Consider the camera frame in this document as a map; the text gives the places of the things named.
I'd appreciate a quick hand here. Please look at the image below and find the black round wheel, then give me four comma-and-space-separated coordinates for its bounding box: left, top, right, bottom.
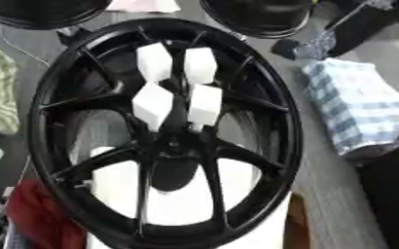
198, 0, 319, 40
0, 0, 115, 31

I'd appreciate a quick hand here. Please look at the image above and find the black spoked wheel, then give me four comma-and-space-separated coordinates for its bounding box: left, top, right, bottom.
23, 18, 306, 249

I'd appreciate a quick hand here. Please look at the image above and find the blue white checked cloth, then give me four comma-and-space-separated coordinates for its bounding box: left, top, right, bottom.
300, 57, 399, 160

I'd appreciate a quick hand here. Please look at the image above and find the red cloth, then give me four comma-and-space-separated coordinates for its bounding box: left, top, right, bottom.
3, 178, 90, 249

